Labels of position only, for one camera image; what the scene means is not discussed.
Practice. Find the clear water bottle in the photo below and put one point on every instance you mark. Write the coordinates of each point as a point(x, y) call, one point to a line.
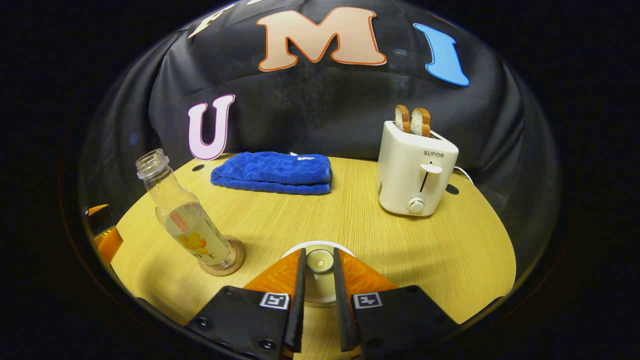
point(187, 220)

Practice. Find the blue folded towel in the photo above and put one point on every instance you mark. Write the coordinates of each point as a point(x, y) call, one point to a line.
point(272, 172)

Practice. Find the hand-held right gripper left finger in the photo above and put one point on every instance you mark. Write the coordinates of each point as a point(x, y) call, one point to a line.
point(299, 310)

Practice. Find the white toaster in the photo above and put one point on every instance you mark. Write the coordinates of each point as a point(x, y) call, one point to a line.
point(407, 170)

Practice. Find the black backdrop cloth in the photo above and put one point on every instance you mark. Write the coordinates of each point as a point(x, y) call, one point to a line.
point(310, 110)

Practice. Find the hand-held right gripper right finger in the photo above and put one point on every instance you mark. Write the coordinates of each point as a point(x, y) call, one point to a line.
point(342, 315)

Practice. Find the round cork coaster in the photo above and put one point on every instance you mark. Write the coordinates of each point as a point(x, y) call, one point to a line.
point(239, 255)

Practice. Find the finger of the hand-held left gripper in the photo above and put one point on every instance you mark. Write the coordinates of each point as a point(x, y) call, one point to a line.
point(100, 217)
point(110, 245)

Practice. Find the white teacup lid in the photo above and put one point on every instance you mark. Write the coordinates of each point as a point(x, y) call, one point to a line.
point(320, 280)

